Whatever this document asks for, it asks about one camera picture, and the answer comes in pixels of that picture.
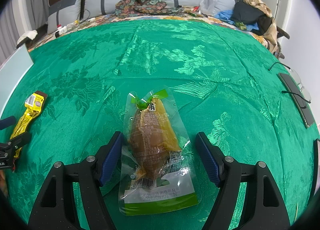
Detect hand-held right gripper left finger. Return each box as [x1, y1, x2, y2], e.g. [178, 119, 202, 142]
[28, 131, 124, 230]

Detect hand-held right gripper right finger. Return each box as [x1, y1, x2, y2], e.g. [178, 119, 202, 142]
[195, 132, 290, 230]

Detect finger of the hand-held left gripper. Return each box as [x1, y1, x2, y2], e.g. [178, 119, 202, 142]
[7, 131, 33, 151]
[0, 117, 17, 130]

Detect long yellow snack packet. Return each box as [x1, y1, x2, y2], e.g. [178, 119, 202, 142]
[10, 91, 48, 171]

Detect green-edged sweet potato packet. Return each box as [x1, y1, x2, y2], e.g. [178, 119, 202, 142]
[118, 86, 202, 215]

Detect white storage box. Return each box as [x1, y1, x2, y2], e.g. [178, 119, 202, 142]
[0, 44, 34, 113]

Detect person's left forearm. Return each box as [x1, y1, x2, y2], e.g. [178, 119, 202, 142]
[0, 172, 7, 197]

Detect green patterned blanket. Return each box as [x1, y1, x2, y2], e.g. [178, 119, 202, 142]
[0, 18, 320, 230]

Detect white cloth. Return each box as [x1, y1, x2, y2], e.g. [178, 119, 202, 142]
[17, 30, 38, 45]

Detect white bottle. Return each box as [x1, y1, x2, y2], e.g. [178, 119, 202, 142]
[55, 25, 68, 38]

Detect dark smartphone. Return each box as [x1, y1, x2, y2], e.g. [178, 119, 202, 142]
[278, 72, 315, 129]

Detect black smartphone lit screen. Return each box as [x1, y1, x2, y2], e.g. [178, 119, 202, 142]
[312, 138, 320, 170]

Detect grey curtain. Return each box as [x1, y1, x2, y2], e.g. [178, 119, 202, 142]
[0, 0, 48, 66]

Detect eyeglasses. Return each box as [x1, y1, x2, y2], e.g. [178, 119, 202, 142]
[268, 62, 312, 103]

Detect blue cloth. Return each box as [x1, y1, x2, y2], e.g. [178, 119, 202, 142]
[215, 9, 259, 32]

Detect black bag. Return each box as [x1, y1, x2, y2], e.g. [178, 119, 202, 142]
[230, 1, 273, 35]

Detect dark floral garment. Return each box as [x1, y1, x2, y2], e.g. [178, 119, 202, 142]
[115, 0, 183, 18]

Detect pile of clothes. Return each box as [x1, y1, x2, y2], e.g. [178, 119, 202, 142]
[243, 0, 281, 54]

